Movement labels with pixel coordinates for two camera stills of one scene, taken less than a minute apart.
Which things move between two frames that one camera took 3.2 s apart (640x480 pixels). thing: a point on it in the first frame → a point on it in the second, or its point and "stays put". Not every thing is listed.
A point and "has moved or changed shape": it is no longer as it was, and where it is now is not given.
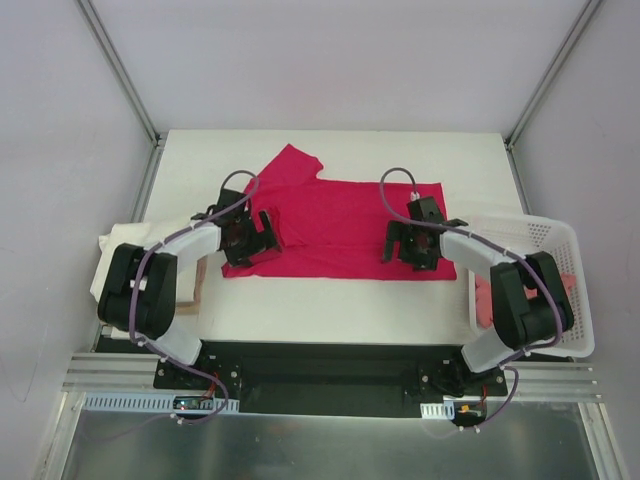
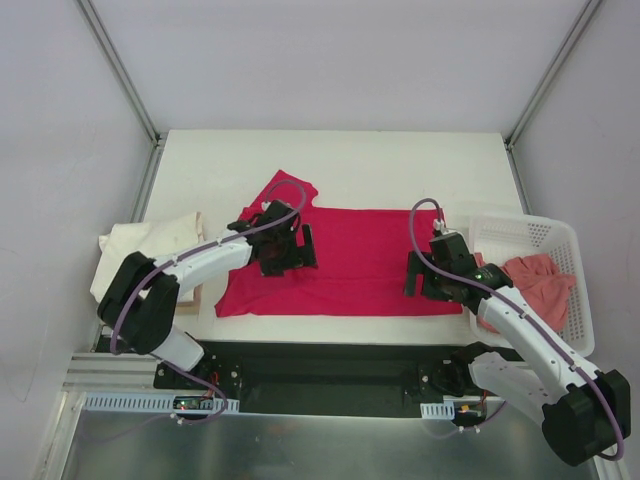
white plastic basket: (559, 242) stays put
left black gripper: (258, 241) → (293, 255)
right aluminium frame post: (542, 86) stays put
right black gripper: (403, 245) → (426, 279)
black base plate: (385, 379) stays put
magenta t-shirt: (326, 228) has moved or changed shape
